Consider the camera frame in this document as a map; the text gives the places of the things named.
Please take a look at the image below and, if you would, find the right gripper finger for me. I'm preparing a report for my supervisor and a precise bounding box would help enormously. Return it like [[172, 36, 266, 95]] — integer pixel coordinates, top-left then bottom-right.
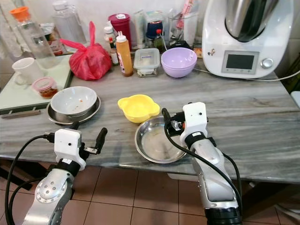
[[161, 108, 174, 132]]

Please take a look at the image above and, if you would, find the steel plate under white bowl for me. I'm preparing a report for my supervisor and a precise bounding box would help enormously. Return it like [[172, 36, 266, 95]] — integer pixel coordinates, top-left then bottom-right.
[[46, 97, 102, 126]]

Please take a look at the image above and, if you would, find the white ceramic bowl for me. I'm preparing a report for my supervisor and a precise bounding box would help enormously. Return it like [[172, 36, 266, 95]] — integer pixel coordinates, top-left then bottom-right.
[[50, 86, 98, 118]]

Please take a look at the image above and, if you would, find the empty stainless steel plate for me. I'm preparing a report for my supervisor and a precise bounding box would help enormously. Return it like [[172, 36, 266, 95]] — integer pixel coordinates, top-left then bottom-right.
[[134, 116, 191, 165]]

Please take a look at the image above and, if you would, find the yellow plastic bowl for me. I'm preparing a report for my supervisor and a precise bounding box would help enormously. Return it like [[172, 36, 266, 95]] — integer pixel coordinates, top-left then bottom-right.
[[117, 94, 161, 124]]

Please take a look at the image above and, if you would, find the small red-lid plastic tub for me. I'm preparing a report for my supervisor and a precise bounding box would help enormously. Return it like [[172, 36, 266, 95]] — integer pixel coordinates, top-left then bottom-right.
[[31, 76, 59, 99]]

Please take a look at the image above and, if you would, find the brown wooden stick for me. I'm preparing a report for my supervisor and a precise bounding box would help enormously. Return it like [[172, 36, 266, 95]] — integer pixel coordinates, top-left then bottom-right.
[[9, 109, 45, 119]]

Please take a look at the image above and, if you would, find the purple plastic bowl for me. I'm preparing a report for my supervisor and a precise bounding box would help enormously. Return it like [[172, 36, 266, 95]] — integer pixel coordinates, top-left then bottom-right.
[[160, 46, 198, 79]]

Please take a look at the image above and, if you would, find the white bin under table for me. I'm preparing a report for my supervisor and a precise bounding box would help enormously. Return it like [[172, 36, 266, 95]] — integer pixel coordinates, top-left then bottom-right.
[[167, 172, 200, 183]]

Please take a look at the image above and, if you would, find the clear lidded food container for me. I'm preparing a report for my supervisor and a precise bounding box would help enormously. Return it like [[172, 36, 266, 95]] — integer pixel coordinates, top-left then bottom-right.
[[133, 47, 161, 78]]

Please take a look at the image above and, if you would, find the red plastic bag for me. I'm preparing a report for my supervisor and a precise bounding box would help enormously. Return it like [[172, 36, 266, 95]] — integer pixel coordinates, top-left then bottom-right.
[[60, 21, 113, 82]]

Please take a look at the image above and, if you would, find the pale green glass tray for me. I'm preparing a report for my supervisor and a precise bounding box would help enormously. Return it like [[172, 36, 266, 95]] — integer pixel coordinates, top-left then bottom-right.
[[0, 53, 74, 116]]

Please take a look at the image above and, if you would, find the orange sauce squeeze bottle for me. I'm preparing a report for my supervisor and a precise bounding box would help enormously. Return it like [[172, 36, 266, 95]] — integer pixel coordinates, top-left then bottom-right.
[[114, 31, 135, 77]]

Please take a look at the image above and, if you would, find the white mug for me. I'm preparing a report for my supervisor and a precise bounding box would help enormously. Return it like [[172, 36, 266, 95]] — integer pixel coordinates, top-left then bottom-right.
[[11, 57, 43, 86]]

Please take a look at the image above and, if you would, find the small dark sauce bottle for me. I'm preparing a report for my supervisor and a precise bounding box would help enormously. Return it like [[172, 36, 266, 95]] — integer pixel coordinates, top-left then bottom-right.
[[108, 37, 118, 66]]

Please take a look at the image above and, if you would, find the clear measuring jug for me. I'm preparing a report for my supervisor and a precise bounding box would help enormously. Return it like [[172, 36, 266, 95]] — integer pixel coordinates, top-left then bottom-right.
[[167, 11, 200, 48]]

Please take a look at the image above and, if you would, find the dark blue jar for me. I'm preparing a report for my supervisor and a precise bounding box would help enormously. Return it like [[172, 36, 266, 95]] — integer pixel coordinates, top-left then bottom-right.
[[145, 11, 165, 41]]

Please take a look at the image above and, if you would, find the white kitchen cooking machine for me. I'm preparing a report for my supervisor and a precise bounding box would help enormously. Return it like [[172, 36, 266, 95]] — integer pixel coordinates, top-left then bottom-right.
[[201, 0, 294, 79]]

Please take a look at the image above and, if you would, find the glass bottle with orange cap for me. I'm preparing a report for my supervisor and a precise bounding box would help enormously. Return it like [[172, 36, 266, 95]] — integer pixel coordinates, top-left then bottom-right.
[[9, 6, 50, 70]]

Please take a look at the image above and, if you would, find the clear plastic water jug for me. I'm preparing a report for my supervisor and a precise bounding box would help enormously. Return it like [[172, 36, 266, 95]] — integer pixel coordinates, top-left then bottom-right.
[[51, 0, 86, 45]]

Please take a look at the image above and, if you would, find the maroon canister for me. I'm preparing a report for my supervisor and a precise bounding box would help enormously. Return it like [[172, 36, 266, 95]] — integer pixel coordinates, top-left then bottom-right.
[[107, 13, 132, 47]]

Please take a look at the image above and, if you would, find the hanging patterned white cloth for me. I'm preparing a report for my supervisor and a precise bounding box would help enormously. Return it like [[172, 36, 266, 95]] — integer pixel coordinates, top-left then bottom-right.
[[0, 0, 30, 53]]

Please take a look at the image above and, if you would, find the white side table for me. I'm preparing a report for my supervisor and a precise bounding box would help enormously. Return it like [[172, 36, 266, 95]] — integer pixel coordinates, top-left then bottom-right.
[[291, 90, 300, 109]]

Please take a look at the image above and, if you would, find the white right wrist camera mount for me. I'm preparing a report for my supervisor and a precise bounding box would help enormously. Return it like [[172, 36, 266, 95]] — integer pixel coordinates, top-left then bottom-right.
[[181, 101, 208, 136]]

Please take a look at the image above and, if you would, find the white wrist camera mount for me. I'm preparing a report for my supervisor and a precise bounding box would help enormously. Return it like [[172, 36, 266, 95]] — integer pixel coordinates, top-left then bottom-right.
[[54, 128, 86, 171], [181, 101, 208, 136]]

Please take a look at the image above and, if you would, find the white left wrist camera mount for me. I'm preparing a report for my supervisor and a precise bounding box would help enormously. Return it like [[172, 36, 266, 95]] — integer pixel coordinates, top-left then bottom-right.
[[54, 128, 86, 171]]

